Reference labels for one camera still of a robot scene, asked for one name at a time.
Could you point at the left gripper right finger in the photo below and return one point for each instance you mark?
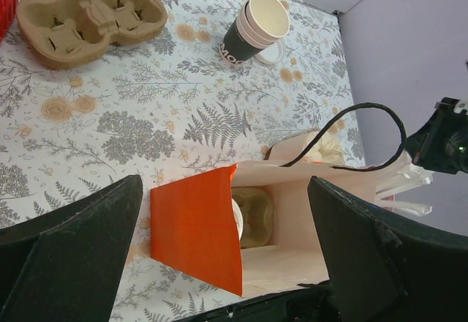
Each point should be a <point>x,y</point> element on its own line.
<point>386,267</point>

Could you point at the white plastic cup lid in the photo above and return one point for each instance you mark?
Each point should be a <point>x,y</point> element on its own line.
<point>239,221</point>

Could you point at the single cardboard cup carrier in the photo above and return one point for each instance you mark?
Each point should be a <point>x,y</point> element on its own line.
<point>258,213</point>

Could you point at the napkin filled paper tub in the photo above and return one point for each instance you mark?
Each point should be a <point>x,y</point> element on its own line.
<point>327,150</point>

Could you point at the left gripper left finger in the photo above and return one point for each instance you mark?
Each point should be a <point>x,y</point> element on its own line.
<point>66,265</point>

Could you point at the cardboard cup carrier stack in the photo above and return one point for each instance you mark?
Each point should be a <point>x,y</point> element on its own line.
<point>65,34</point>

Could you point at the stack of paper cups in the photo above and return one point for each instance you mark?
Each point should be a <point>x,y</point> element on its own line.
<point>259,24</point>

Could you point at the orange paper bag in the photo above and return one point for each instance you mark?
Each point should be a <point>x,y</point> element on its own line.
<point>193,227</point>

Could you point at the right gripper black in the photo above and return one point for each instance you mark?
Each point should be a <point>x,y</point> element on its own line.
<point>440,145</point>

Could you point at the floral table mat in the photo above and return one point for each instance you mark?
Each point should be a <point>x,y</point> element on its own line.
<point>164,109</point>

